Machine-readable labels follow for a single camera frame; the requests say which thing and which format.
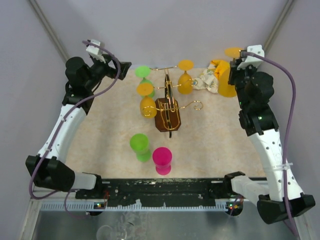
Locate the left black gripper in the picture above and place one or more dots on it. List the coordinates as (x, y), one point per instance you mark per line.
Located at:
(111, 71)

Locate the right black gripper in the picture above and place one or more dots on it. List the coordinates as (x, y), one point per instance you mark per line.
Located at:
(234, 71)

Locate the green plastic wine glass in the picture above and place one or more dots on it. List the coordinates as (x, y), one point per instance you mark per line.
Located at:
(139, 143)
(143, 72)

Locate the orange plastic wine glass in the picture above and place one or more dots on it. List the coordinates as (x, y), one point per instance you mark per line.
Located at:
(185, 82)
(147, 104)
(225, 89)

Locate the gold wire wine glass rack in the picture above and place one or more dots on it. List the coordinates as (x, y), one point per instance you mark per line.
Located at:
(168, 118)

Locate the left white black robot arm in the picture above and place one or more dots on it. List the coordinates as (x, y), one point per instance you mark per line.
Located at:
(47, 168)

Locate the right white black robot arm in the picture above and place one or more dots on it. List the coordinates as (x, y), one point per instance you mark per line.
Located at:
(283, 198)

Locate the pink plastic wine glass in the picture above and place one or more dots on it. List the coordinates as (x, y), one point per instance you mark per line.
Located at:
(162, 158)

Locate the clear wine glass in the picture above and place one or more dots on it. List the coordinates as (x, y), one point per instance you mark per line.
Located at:
(119, 230)

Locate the yellow patterned cloth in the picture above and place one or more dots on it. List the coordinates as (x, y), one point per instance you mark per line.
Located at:
(209, 78)

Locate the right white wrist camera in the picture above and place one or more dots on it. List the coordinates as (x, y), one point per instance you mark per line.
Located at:
(246, 58)

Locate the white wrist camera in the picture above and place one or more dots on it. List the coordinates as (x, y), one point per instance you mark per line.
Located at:
(246, 58)
(94, 51)

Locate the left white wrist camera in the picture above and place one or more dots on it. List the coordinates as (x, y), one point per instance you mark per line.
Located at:
(94, 51)

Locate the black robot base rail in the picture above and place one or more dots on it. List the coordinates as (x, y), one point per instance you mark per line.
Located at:
(164, 193)

